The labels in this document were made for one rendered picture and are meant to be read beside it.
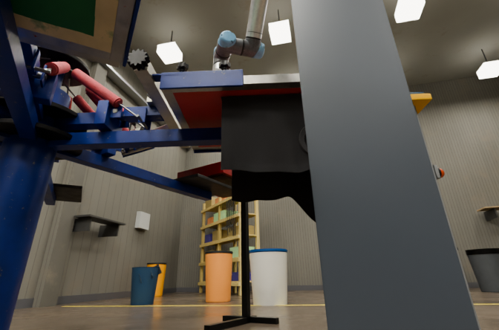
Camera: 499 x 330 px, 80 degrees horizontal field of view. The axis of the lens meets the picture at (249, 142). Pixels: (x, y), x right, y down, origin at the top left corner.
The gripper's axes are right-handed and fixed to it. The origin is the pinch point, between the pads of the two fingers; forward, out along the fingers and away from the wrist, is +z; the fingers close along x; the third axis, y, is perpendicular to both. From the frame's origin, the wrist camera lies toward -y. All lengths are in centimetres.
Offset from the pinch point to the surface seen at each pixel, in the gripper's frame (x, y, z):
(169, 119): -23.7, -1.1, 1.7
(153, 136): -28.7, 3.1, 12.3
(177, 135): -18.0, 3.1, 12.3
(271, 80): 22.1, 29.3, 4.6
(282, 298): 42, -312, 94
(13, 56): -48, 57, 14
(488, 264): 427, -478, 56
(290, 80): 29.0, 29.3, 4.9
